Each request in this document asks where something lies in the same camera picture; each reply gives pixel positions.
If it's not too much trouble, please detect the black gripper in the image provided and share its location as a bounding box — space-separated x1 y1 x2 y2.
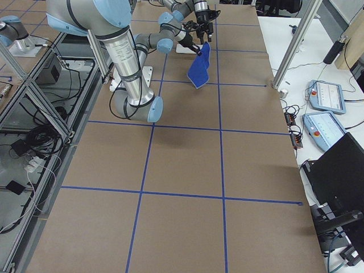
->
196 10 221 37
179 34 202 56

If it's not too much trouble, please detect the blue microfiber towel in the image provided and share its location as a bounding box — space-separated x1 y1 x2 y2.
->
187 42 211 89

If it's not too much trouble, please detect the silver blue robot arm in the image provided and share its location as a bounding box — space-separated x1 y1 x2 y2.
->
149 1 221 41
46 1 208 123

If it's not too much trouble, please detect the white towel rack base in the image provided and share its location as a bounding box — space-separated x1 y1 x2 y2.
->
176 44 195 54

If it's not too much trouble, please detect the black cylindrical device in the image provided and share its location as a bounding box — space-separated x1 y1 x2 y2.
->
323 40 345 64

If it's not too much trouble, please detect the blue teach pendant far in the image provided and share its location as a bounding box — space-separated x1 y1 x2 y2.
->
308 80 346 115

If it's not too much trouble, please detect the blue teach pendant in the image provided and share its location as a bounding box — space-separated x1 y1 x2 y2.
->
308 80 346 115
303 110 347 152

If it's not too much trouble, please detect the grey control box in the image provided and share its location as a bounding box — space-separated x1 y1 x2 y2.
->
35 55 61 84

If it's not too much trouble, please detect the blue teach pendant near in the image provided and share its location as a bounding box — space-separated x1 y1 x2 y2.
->
303 110 347 152

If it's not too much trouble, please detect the black laptop computer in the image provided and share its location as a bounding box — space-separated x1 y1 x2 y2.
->
303 133 363 213

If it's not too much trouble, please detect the white power strip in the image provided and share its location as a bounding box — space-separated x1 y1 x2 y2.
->
24 156 44 173

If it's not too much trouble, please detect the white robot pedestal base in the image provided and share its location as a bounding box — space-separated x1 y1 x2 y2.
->
109 66 153 92

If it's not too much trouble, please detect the aluminium frame post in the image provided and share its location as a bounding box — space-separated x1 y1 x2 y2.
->
271 0 322 89

